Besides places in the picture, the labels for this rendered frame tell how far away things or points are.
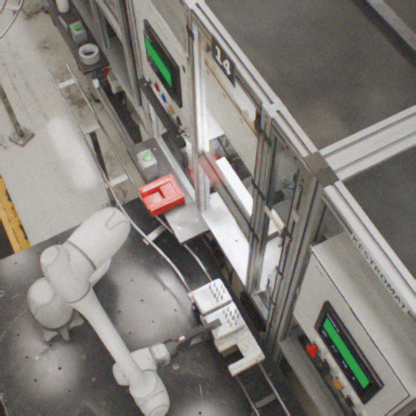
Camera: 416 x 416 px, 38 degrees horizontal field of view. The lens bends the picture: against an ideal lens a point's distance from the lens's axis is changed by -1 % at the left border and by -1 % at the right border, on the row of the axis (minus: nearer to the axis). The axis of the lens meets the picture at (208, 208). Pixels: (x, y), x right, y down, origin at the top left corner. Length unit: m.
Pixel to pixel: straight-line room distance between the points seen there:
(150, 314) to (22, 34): 2.69
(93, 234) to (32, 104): 2.42
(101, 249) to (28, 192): 1.97
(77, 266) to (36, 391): 0.86
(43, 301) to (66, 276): 0.56
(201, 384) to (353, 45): 1.50
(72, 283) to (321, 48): 1.01
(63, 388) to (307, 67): 1.66
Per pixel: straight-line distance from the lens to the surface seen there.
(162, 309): 2.67
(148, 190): 2.61
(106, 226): 1.96
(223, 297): 2.41
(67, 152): 3.98
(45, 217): 3.76
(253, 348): 2.42
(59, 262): 1.91
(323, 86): 1.56
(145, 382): 2.19
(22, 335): 2.75
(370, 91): 1.58
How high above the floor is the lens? 3.18
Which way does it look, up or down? 61 degrees down
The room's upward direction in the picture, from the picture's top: 2 degrees counter-clockwise
